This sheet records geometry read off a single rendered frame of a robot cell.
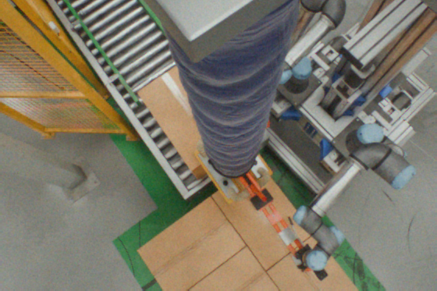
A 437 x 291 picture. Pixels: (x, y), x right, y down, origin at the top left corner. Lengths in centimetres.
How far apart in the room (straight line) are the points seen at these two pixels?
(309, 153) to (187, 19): 276
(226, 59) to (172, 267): 217
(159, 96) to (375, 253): 204
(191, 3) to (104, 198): 306
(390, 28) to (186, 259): 188
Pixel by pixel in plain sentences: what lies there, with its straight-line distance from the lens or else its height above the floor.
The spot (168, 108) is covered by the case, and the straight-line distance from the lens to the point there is 239.
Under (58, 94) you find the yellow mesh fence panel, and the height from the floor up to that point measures 101.
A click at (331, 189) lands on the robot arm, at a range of 167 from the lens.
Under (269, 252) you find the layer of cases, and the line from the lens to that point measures 265.
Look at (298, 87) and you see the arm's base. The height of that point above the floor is 110.
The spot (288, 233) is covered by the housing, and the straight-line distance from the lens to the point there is 199.
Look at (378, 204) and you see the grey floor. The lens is 338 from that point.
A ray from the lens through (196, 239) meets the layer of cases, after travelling 266.
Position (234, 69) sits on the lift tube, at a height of 260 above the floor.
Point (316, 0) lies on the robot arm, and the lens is 191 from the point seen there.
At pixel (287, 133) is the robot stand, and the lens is 310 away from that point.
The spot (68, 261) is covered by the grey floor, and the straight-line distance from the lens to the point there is 347.
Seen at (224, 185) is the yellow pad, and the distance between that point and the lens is 209.
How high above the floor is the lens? 319
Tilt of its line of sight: 75 degrees down
